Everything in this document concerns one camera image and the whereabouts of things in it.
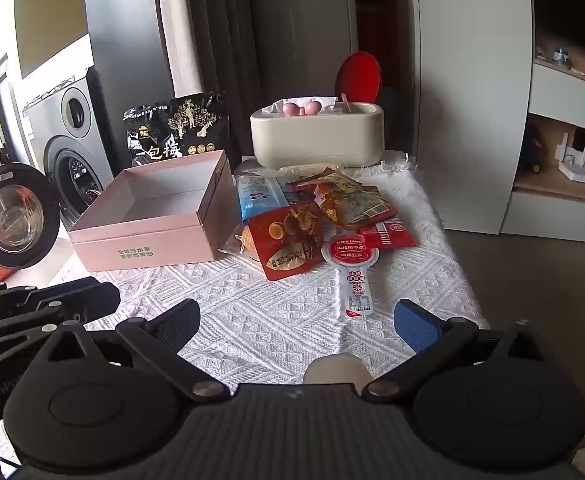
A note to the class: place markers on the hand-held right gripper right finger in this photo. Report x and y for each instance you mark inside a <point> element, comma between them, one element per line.
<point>415,327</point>

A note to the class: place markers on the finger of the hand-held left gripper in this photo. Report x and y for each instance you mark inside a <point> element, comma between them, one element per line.
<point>82,300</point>
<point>12,335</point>

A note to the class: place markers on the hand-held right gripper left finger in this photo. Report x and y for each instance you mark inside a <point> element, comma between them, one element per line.
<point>180,327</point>

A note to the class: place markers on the pink cardboard box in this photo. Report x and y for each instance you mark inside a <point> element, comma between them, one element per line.
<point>137,245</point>

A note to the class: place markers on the white round-headed snack packet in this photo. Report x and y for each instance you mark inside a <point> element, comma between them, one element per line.
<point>352,260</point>

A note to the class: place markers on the bread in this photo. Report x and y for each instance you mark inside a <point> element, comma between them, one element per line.
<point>245,245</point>

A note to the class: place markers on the orange and green snack packet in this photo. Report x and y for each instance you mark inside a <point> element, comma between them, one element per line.
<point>347,205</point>

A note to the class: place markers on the blue snack packet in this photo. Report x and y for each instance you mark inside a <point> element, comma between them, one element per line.
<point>260,197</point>

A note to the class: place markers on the orange bag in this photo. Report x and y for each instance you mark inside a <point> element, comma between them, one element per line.
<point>3,272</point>

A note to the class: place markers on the beige round object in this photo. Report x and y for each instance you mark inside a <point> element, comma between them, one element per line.
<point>337,370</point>

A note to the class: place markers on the white knitted tablecloth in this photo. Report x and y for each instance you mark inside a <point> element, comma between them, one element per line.
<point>272,320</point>

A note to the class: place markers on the round washing machine door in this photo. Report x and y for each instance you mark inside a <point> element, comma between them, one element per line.
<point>17,215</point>

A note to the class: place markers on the grey washing machine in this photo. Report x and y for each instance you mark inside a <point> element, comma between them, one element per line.
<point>52,125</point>

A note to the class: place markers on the black snack bag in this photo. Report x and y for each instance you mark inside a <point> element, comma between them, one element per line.
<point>172,130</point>

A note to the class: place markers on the toy car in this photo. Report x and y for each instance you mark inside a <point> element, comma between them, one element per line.
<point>532,155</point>

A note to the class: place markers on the cream oval container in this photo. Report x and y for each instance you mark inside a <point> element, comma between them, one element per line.
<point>317,135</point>

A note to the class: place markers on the white cabinet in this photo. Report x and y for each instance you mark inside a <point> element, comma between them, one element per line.
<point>472,110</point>

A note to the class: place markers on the white router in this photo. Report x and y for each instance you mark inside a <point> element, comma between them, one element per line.
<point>577,170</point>

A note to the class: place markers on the white tissue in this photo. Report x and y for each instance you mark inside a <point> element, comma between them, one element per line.
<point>275,106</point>

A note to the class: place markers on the pink bow ornament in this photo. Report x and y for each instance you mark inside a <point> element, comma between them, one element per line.
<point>301,108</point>

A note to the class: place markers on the red round object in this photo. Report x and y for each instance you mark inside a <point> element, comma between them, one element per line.
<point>357,75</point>

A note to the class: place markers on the grey curtain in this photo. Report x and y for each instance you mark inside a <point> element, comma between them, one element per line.
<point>207,25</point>

